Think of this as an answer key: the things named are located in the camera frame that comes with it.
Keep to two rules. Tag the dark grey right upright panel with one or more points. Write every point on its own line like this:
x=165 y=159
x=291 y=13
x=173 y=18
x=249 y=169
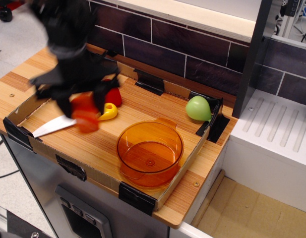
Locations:
x=263 y=31

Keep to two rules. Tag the orange salmon sushi toy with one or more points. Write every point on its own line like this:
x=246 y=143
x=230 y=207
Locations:
x=85 y=113

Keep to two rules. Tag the green toy pear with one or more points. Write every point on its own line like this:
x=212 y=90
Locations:
x=198 y=108

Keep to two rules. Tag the white toy sink drainboard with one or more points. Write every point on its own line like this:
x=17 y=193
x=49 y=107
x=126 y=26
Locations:
x=267 y=149

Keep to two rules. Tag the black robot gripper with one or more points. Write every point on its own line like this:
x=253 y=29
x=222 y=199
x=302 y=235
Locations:
x=87 y=72

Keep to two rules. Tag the yellow handled white toy knife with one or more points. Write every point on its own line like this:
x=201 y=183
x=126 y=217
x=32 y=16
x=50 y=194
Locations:
x=61 y=122

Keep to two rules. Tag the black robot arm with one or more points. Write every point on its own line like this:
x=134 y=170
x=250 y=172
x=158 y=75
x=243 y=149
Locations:
x=68 y=24

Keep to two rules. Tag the orange transparent plastic pot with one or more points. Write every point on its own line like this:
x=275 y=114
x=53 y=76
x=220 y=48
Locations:
x=150 y=152

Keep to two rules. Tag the cardboard fence with black tape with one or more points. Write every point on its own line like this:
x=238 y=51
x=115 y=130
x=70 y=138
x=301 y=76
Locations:
x=93 y=158

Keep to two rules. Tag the black caster wheel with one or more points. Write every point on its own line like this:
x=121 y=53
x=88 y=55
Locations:
x=5 y=14

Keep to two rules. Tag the red toy bell pepper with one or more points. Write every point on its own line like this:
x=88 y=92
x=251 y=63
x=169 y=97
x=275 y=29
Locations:
x=111 y=92

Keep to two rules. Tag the grey toy oven front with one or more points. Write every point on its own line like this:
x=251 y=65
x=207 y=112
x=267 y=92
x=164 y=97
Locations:
x=84 y=220

